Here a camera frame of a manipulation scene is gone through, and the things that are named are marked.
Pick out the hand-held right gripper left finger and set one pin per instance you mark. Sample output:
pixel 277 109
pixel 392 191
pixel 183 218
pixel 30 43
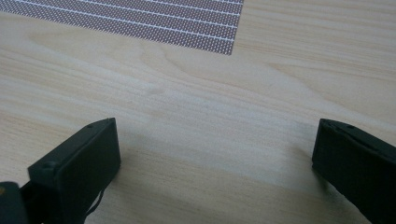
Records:
pixel 77 168

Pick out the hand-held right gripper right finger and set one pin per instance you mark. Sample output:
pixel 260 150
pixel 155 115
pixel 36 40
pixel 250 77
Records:
pixel 358 161

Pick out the grey striped placemat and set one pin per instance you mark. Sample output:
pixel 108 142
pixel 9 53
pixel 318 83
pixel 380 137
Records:
pixel 155 21

